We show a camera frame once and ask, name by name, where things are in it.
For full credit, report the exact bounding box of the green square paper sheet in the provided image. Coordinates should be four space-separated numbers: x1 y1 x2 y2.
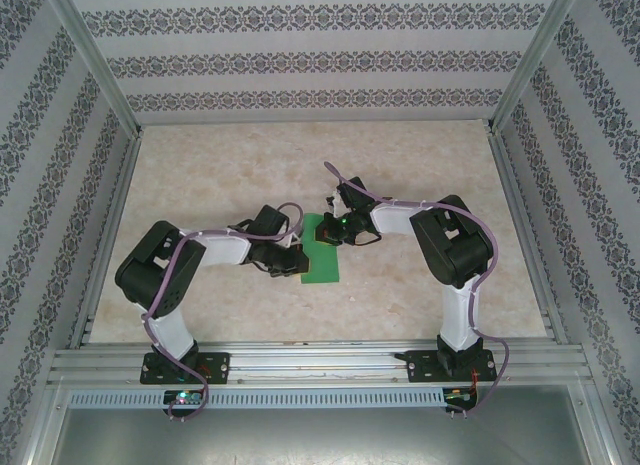
299 212 342 286

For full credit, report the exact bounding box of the grey metal sheet panel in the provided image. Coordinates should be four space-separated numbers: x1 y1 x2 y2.
29 384 616 465

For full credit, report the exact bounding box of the left controller board with lights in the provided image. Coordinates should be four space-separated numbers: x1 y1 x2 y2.
164 389 204 406

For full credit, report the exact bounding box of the aluminium mounting rail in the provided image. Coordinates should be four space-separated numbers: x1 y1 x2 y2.
47 340 591 386

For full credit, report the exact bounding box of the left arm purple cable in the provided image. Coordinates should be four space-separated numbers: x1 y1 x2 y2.
142 200 306 424

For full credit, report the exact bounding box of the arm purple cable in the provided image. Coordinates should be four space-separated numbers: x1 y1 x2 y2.
142 200 306 424
323 160 512 421

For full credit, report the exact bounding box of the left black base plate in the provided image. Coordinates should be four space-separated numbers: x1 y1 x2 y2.
141 352 232 386

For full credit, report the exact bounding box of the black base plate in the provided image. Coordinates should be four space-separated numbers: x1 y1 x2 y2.
141 352 232 386
407 349 497 384

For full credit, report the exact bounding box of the slotted grey cable duct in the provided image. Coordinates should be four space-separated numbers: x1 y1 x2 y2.
67 388 446 410

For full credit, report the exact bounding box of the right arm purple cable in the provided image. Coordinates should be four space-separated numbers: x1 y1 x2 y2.
323 160 512 421

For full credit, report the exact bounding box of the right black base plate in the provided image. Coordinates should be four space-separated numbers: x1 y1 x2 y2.
407 349 497 384

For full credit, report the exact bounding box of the right aluminium side rail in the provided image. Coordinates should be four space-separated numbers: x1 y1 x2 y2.
487 129 571 346

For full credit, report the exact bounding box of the aluminium side rail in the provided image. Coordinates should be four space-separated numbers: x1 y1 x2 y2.
487 129 571 346
67 132 146 349

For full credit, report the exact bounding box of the left aluminium side rail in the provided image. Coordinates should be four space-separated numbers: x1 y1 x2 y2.
67 132 146 349

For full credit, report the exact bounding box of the right aluminium frame post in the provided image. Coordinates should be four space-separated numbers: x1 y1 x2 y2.
483 0 585 136

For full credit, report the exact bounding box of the aluminium frame post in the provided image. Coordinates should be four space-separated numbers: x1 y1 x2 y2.
38 0 146 139
483 0 585 136

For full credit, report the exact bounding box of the left aluminium frame post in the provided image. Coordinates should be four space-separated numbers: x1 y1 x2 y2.
38 0 146 139

